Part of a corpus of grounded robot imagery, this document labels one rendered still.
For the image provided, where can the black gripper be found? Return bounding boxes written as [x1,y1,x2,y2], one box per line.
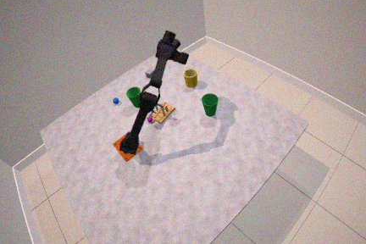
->
[169,51,189,65]

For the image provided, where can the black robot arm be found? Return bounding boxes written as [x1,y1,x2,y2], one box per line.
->
[119,31,180,155]

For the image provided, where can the yellow cup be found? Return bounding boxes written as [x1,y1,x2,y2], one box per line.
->
[184,69,197,88]

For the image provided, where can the green cup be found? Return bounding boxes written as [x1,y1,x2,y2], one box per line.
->
[202,93,219,117]
[126,86,141,108]

